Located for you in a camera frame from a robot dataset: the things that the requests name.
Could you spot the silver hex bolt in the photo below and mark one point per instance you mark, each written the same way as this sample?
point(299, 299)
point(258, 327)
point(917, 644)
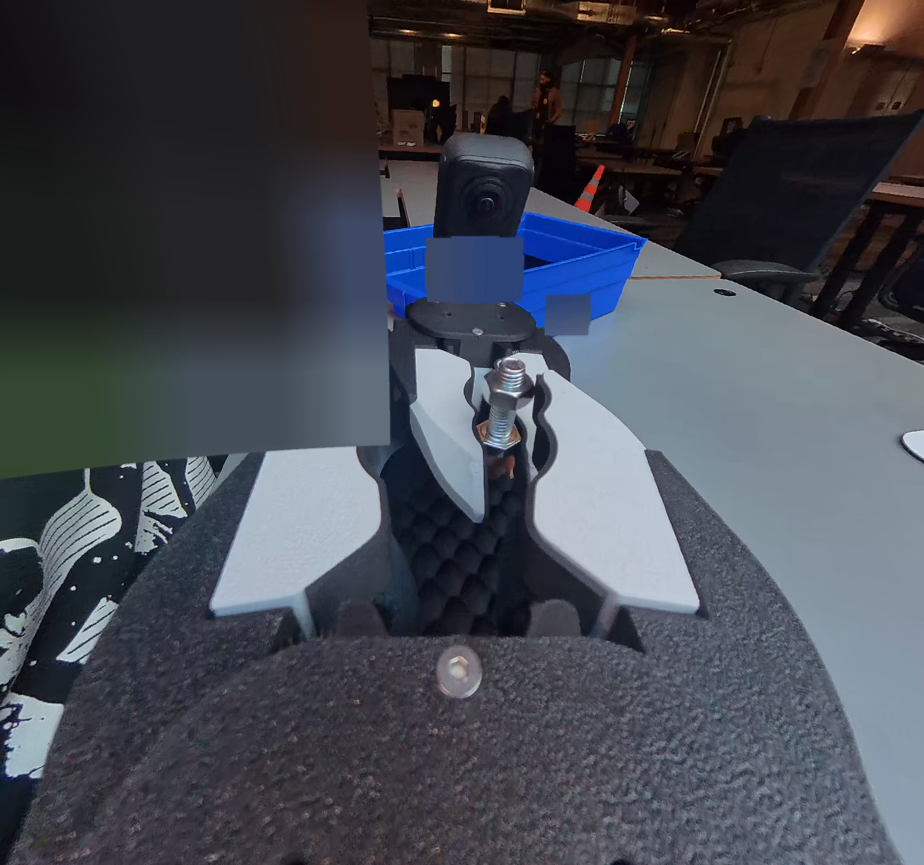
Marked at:
point(503, 421)

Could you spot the black white printed clothing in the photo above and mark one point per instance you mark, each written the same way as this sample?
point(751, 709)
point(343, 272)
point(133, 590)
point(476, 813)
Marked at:
point(65, 540)

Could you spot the orange traffic cone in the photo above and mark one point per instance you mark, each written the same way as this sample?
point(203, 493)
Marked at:
point(593, 193)

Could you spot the wooden wall light shelf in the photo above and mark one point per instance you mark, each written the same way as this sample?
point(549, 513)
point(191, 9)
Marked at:
point(863, 49)

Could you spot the tall paned window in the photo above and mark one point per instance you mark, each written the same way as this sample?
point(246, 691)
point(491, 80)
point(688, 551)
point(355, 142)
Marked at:
point(592, 89)

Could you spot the white monitor stand base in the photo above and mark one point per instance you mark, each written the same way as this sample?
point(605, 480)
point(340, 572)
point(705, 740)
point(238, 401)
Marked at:
point(915, 446)

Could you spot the cardboard box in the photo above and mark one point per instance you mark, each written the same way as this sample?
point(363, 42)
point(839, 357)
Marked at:
point(409, 127)

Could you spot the silver hex nut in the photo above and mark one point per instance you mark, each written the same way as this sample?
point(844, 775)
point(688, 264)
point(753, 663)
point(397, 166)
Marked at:
point(509, 394)

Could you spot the black dimpled foam pad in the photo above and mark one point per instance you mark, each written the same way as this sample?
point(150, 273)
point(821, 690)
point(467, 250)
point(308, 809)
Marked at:
point(447, 562)

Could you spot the black office chair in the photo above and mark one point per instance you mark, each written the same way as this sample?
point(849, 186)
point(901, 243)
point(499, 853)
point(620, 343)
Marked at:
point(906, 287)
point(787, 179)

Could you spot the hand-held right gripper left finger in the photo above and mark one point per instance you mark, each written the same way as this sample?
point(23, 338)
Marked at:
point(289, 540)

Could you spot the person's left hand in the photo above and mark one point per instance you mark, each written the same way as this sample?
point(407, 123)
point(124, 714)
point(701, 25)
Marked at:
point(500, 469)

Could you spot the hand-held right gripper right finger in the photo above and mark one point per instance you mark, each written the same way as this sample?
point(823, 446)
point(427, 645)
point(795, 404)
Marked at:
point(621, 518)

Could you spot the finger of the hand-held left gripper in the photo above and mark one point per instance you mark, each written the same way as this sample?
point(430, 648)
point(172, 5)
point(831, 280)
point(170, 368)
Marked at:
point(532, 363)
point(444, 432)

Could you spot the blue plastic bin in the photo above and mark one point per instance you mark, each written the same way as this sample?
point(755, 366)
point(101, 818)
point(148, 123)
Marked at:
point(599, 273)

